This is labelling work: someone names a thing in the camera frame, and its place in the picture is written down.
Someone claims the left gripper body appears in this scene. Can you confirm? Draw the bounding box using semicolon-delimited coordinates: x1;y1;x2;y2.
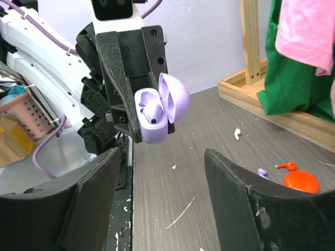
94;25;170;136

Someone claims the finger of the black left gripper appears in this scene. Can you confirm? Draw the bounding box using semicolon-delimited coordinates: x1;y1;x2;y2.
148;73;175;135
95;31;142;143

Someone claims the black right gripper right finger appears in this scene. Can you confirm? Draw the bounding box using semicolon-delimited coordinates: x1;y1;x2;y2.
204;149;334;250

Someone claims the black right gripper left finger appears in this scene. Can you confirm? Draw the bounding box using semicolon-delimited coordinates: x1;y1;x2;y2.
1;148;121;250

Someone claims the lilac earbud case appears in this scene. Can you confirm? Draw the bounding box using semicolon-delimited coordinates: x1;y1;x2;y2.
134;73;189;144

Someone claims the lilac earbud front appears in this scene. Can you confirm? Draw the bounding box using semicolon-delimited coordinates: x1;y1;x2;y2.
140;100;163;124

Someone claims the lilac earbud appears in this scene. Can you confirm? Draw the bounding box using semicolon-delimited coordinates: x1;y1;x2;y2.
258;168;268;180
140;100;163;124

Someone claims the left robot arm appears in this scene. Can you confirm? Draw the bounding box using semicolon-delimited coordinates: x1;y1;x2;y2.
1;1;187;155

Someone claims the orange earbud near case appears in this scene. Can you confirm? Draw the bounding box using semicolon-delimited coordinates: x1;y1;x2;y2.
275;162;297;172

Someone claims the white earbud far left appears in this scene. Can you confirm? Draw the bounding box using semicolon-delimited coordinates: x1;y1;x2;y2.
234;128;241;141

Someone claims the wooden clothes rack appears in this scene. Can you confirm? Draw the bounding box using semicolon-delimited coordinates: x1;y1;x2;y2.
217;0;335;153

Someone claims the brown cardboard package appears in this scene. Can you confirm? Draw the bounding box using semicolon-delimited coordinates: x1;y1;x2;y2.
1;115;34;167

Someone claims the pink plastic basket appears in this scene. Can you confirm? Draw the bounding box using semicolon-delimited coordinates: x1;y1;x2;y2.
1;92;53;140

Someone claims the green t-shirt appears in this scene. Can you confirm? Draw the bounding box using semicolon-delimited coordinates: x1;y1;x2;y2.
257;1;334;122

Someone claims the pink t-shirt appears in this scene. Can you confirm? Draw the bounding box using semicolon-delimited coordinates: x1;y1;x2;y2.
271;1;334;110

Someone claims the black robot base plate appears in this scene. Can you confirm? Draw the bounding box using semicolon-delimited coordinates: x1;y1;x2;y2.
103;133;133;251

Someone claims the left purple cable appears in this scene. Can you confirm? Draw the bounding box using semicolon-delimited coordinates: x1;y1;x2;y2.
0;0;163;180

